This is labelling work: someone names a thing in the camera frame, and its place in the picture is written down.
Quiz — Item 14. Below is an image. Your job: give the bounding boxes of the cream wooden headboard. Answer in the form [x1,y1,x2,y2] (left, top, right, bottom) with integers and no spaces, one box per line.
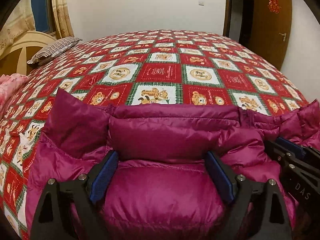
[1,31,56,75]

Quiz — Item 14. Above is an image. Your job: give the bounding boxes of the grey striped pillow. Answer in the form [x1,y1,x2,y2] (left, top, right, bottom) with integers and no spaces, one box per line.
[27,36,82,66]

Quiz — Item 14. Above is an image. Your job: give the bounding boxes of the brown wooden door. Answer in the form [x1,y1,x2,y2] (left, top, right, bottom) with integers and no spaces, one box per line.
[247,0,292,70]

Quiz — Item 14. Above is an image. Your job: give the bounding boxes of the red door decoration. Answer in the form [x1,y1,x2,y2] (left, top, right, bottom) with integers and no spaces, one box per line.
[268,0,281,14]

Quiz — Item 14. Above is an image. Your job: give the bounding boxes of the metal door handle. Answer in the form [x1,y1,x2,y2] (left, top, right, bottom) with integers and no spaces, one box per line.
[279,33,286,42]

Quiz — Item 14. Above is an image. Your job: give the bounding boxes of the magenta quilted down jacket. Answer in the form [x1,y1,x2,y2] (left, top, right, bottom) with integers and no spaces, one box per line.
[25,89,319,239]

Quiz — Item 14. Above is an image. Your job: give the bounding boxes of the pink floral blanket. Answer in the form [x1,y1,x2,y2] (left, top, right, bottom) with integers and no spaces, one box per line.
[0,73,29,111]

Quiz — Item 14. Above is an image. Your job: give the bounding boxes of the beige patterned curtain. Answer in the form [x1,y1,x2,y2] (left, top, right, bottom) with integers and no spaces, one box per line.
[1,0,74,53]

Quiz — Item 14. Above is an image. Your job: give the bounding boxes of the red patchwork bear bedspread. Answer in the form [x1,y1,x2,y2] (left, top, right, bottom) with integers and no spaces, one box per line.
[1,30,307,239]

